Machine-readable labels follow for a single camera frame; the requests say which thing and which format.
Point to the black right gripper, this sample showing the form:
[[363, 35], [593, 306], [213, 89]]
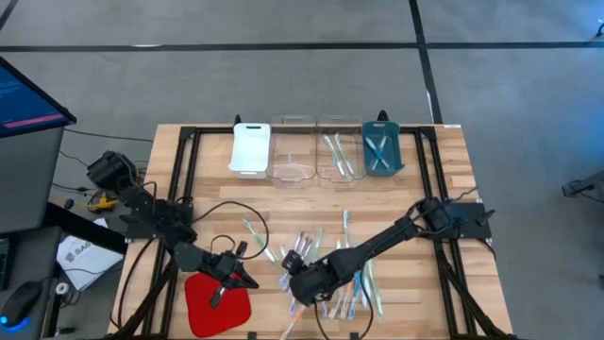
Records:
[[311, 285]]

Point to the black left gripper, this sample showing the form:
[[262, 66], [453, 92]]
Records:
[[224, 266]]

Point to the green toothbrush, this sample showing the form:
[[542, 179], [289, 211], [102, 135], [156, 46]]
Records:
[[317, 243], [376, 293], [334, 155], [259, 241], [347, 222], [344, 153]]

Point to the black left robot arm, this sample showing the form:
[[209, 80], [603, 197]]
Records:
[[151, 212]]

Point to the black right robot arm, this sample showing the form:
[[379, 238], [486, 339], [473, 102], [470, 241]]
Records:
[[377, 241]]

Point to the white toothbrush in wrapper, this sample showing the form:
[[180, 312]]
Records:
[[283, 250]]

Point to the clear plastic bin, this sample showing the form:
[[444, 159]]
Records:
[[359, 160], [292, 160]]

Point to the white plastic bin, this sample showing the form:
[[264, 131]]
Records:
[[250, 151]]

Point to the white printed paper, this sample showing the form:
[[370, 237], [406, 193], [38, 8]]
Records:
[[85, 260]]

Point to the teal plastic bin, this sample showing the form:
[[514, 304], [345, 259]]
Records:
[[398, 151]]

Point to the black desk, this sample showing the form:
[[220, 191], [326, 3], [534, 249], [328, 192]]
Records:
[[80, 226]]

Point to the white tape roll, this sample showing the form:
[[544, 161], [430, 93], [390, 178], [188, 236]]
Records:
[[62, 288]]

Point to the black computer mouse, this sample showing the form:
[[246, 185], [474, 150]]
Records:
[[21, 302]]

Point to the grey monitor stand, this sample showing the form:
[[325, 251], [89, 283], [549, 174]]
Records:
[[28, 179]]

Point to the computer monitor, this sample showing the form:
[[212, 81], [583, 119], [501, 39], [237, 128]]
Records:
[[23, 104]]

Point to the black edge bracket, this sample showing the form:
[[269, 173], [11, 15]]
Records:
[[354, 336], [252, 336]]

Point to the black post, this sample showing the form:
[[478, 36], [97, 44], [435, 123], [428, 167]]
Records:
[[238, 120], [383, 116]]

